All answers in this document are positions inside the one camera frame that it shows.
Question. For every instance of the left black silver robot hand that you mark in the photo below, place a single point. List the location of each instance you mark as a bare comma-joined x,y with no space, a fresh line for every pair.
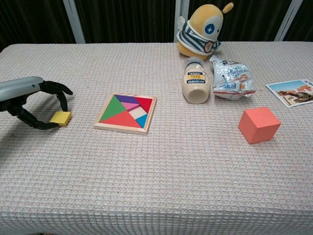
19,88

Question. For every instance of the yellow square block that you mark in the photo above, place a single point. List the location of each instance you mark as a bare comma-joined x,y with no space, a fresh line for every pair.
63,118

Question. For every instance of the green triangle tangram piece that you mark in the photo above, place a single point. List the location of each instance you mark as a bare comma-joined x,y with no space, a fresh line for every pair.
113,109

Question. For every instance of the purple parallelogram tangram piece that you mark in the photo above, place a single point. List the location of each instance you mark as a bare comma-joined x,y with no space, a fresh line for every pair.
128,99

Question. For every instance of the red wooden tangram triangle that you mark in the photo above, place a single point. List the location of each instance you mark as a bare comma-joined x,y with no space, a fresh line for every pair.
124,120

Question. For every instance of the pink triangle tangram piece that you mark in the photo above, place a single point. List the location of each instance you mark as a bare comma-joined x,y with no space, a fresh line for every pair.
129,106

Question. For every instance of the crimson triangle tangram piece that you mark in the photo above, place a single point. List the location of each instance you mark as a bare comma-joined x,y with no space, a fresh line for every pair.
145,104

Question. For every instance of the blue wooden tangram triangle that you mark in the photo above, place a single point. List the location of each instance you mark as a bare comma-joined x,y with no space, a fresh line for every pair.
143,120

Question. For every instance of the dark curtain panel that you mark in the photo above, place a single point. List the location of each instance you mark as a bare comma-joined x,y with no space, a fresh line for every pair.
305,22
31,19
256,19
127,19

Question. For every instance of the beige waffle tablecloth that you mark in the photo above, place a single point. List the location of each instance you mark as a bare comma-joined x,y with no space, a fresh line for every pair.
156,176

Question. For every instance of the mayonnaise squeeze bottle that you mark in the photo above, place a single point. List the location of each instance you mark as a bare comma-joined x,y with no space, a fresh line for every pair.
195,88

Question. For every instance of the yellow plush toy striped scarf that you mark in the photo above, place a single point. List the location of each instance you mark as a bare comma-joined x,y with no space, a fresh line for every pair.
203,24

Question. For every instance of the silver blue snack bag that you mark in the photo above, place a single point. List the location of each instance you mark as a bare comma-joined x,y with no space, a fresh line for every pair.
230,78

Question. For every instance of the orange cube block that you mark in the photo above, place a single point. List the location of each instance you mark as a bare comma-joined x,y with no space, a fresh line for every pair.
259,124

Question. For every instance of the photo postcard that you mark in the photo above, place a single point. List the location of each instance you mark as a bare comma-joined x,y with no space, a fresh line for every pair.
291,93

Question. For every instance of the wooden tangram puzzle tray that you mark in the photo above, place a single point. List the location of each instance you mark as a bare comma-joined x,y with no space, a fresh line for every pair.
97,125

